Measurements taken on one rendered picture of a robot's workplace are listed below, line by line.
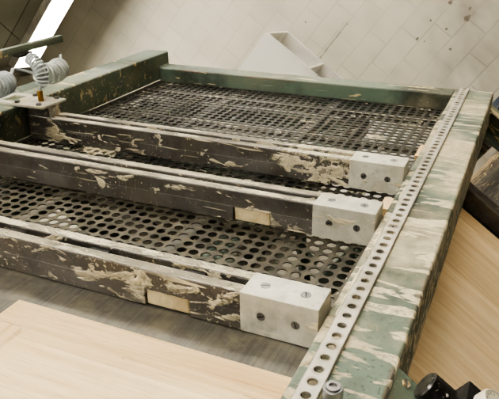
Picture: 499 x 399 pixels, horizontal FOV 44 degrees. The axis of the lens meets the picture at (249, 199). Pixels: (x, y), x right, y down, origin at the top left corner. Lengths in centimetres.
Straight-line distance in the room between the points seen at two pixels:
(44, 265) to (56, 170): 42
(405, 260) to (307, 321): 25
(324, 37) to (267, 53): 141
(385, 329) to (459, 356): 57
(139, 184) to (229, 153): 28
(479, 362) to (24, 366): 98
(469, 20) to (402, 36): 57
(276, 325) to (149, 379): 20
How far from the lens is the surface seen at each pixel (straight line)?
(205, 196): 131
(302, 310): 91
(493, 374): 153
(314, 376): 81
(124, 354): 92
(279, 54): 466
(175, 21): 647
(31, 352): 97
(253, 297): 93
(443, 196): 134
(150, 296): 104
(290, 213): 123
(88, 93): 214
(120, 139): 171
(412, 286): 101
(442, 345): 144
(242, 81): 232
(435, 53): 590
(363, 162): 143
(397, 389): 84
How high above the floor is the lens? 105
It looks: 4 degrees up
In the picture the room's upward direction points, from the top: 49 degrees counter-clockwise
